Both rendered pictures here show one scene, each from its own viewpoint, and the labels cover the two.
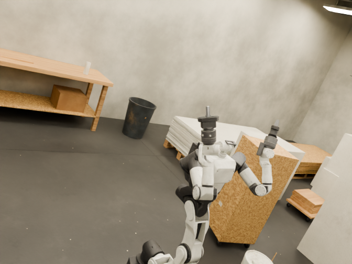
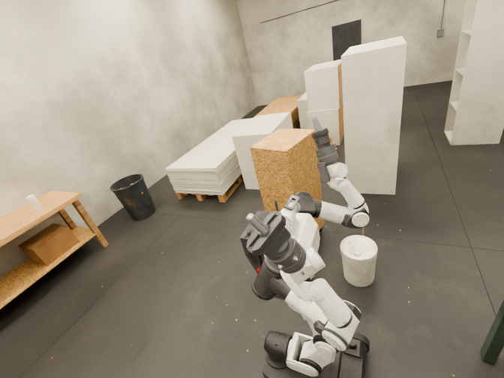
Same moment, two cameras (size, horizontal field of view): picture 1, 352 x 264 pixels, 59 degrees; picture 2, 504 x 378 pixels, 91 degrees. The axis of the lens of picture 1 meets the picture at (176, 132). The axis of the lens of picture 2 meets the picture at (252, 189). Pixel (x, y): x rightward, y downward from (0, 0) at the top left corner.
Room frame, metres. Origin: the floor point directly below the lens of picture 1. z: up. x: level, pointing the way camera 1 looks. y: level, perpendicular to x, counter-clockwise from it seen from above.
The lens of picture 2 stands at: (1.28, 0.00, 2.06)
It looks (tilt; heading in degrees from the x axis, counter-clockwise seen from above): 29 degrees down; 343
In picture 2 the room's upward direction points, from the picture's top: 15 degrees counter-clockwise
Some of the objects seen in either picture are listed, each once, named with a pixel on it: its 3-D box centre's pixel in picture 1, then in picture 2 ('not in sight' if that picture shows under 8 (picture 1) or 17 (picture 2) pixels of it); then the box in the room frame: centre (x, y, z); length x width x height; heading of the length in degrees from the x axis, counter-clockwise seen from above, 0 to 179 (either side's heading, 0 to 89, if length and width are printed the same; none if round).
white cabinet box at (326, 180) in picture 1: (337, 193); (327, 121); (5.50, -3.22, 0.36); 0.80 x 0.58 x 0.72; 132
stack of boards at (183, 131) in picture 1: (230, 147); (229, 153); (5.90, -1.12, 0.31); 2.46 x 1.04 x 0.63; 132
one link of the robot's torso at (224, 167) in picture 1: (208, 168); (283, 248); (2.07, -0.31, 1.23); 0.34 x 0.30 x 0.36; 132
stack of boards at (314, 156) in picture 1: (304, 160); (281, 115); (7.55, -3.26, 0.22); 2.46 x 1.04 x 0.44; 132
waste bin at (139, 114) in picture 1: (137, 118); (136, 198); (5.44, 0.75, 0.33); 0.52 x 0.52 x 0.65
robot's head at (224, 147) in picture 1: (223, 147); (289, 215); (2.02, -0.35, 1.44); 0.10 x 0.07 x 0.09; 127
